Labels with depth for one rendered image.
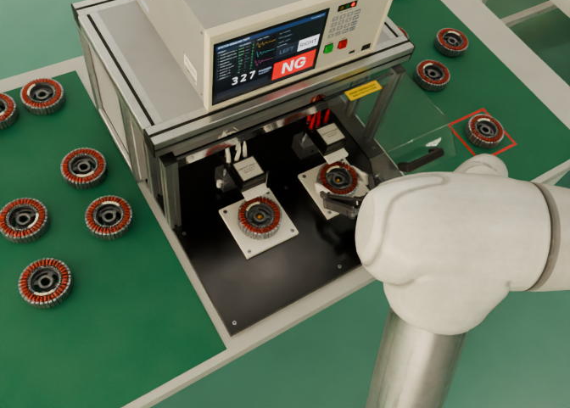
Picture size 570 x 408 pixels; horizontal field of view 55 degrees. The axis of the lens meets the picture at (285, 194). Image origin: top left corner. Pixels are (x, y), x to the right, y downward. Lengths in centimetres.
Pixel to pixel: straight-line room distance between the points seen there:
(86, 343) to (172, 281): 23
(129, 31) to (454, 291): 94
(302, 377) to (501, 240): 153
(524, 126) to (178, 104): 115
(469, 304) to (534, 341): 181
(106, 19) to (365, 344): 146
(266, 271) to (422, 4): 122
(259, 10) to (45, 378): 88
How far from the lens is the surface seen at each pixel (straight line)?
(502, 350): 237
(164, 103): 116
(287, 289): 133
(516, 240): 63
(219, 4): 107
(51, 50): 292
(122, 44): 128
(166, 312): 132
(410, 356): 72
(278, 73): 118
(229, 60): 107
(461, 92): 189
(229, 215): 139
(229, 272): 134
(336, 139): 139
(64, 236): 144
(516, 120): 190
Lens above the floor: 200
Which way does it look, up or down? 58 degrees down
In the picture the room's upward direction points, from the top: 14 degrees clockwise
